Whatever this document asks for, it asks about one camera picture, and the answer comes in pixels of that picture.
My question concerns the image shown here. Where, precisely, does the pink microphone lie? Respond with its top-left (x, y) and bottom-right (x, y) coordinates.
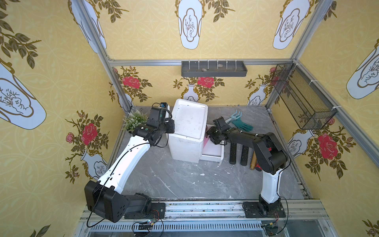
top-left (203, 136), bottom-right (209, 147)

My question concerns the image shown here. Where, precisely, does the white bottom drawer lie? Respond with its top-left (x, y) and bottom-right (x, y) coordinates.
top-left (200, 124), bottom-right (225, 165)

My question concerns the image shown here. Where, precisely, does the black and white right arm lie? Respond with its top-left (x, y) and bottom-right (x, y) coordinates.
top-left (206, 117), bottom-right (289, 212)

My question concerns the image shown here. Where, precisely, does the black rhinestone microphone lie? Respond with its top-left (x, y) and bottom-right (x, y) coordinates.
top-left (240, 146), bottom-right (249, 166)
top-left (229, 143), bottom-right (237, 165)

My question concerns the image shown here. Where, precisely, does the red glitter microphone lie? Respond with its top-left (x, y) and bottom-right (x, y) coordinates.
top-left (255, 164), bottom-right (262, 172)

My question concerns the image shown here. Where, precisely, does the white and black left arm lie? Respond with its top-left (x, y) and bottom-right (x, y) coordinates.
top-left (84, 102), bottom-right (175, 223)

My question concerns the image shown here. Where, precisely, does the white plastic drawer cabinet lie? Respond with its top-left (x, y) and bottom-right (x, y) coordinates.
top-left (168, 99), bottom-right (208, 163)

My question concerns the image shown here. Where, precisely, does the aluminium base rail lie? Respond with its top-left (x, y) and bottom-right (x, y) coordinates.
top-left (74, 199), bottom-right (338, 237)

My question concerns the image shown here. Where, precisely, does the gold glitter microphone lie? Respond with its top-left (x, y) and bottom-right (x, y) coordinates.
top-left (250, 152), bottom-right (257, 170)

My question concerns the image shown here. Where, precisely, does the green artificial potted plant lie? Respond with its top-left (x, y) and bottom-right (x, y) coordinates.
top-left (123, 110), bottom-right (148, 133)

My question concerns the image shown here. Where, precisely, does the grey wall shelf tray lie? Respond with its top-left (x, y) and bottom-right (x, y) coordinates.
top-left (181, 60), bottom-right (248, 78)

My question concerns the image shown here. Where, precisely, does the black wire mesh basket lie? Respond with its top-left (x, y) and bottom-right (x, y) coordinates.
top-left (271, 63), bottom-right (337, 130)

